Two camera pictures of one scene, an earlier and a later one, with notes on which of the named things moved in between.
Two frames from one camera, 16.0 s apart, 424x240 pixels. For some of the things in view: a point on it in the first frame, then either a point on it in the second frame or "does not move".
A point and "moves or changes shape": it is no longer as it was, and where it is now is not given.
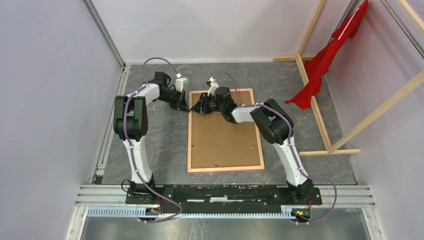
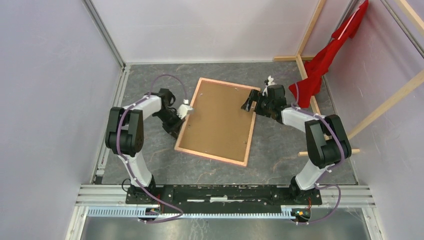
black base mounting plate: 224,199 does not move
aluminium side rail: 109,136 does not move
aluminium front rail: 332,196 does not move
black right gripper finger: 198,107 → 247,105
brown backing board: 216,142 moves or changes shape
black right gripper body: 210,104 → 263,105
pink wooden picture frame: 190,170 → 217,128
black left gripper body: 175,99 → 171,121
